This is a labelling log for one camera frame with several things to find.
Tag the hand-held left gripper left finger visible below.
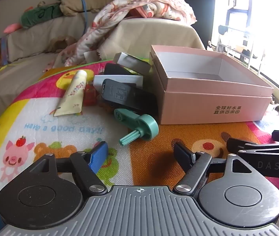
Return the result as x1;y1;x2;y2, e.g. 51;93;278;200
27;141;109;196

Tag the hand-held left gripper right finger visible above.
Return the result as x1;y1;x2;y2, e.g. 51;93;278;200
173;142;258;197

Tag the green plastic tool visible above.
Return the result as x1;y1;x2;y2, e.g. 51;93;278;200
113;108;159;146

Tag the red lighter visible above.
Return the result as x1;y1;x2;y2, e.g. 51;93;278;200
83;84;98;106

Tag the pink cardboard box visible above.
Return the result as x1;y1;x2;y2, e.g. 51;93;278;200
150;45;275;125

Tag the cream floral tube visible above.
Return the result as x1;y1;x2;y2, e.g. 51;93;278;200
53;69;88;117

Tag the white box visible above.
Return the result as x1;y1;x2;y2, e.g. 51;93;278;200
93;74;144;90

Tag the grey small box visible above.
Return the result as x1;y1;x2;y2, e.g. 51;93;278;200
113;52;153;76

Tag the cartoon play mat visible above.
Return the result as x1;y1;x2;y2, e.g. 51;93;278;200
0;59;279;236

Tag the black flat pouch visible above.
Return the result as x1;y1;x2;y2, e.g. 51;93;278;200
129;88;159;115

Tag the black curved object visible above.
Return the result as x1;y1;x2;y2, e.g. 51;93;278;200
103;63;131;76

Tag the white paper sheet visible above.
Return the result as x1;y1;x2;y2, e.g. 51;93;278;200
84;51;101;62

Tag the metal balcony rack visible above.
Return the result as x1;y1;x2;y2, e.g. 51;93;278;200
208;25;265;75

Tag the brown furry item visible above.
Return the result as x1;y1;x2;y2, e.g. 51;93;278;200
48;36;78;53

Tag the beige covered sofa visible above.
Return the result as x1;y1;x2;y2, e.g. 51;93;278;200
0;16;207;121

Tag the dark curtain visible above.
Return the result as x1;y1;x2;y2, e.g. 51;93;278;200
184;0;216;50

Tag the pink patterned blanket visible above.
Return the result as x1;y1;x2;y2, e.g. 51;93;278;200
64;0;197;67

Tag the green plush toy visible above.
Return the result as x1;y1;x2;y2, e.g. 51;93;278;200
3;0;67;34

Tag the beige pillow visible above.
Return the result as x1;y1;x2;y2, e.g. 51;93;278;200
59;0;120;17

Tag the blue cord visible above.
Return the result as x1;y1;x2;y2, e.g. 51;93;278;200
77;0;89;37

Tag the blue patterned strap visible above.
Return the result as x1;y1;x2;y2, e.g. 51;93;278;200
0;36;9;67

